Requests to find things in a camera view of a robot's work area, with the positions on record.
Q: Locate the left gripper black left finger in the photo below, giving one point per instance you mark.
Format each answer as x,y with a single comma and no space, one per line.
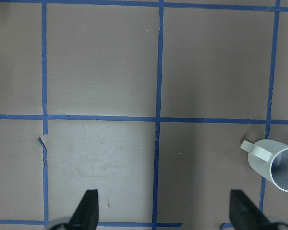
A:
85,216

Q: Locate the grey white mug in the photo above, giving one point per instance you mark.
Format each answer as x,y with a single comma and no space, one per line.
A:
269,158

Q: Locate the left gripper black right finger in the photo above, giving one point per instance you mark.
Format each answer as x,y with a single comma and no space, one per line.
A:
244,214

